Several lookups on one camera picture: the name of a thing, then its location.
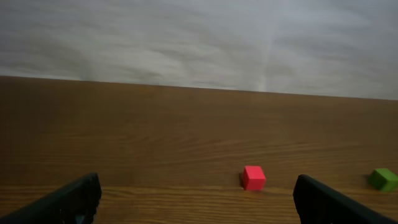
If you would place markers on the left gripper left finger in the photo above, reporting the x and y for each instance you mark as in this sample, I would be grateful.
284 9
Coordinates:
71 202

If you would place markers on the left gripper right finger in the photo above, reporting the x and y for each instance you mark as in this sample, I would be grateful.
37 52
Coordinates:
323 205

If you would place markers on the green cube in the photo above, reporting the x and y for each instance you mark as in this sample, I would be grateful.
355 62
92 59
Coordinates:
385 180

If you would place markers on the red cube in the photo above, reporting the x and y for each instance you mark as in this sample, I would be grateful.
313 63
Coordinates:
254 179

